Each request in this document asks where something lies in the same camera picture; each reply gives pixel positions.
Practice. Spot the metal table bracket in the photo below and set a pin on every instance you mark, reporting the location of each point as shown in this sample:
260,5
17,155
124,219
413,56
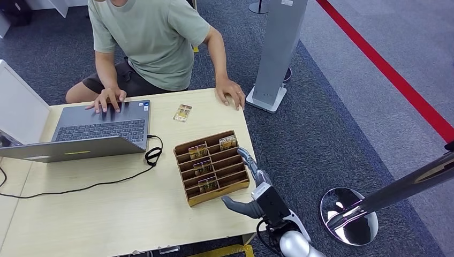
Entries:
168,249

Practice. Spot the red floor tape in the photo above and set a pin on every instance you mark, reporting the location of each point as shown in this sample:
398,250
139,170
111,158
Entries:
390,72

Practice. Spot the grey kiosk pillar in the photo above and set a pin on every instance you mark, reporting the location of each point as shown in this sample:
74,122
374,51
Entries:
280,46

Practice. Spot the person's right forearm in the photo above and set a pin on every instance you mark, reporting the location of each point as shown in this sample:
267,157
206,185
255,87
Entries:
106,71

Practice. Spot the person's left hand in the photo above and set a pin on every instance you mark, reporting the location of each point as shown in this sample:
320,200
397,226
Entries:
228,90

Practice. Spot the black device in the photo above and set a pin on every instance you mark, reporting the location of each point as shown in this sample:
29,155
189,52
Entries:
7,139

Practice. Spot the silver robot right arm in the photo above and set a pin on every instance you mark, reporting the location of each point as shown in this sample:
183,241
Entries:
294,246

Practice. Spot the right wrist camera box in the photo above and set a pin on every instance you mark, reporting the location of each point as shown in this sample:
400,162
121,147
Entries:
273,207

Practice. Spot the wooden card holder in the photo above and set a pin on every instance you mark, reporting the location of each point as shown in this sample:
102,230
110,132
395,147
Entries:
227,174

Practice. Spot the round grey stand base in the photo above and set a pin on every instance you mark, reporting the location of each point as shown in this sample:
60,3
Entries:
258,7

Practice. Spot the black bag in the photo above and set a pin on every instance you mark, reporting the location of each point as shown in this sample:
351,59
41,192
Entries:
16,12

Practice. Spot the person's left forearm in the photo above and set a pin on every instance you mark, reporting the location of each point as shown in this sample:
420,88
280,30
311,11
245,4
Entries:
218,56

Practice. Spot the yellow floor tape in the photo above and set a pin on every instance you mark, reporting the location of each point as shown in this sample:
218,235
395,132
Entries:
223,252

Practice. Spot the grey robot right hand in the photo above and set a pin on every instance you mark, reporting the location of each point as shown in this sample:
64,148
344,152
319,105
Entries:
248,161

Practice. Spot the chrome stanchion post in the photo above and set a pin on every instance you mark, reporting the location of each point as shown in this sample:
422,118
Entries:
354,220

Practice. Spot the person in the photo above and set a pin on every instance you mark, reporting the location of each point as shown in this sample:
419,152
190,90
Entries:
152,42

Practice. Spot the person's right hand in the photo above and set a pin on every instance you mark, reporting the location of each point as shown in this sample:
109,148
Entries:
108,97

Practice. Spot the white cabinet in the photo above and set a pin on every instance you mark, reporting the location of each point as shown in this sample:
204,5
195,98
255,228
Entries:
60,5

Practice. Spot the grey laptop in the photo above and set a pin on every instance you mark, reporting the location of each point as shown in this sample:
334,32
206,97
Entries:
106,124

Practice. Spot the white partition board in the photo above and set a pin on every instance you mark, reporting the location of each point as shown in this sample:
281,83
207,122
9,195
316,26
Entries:
21,106

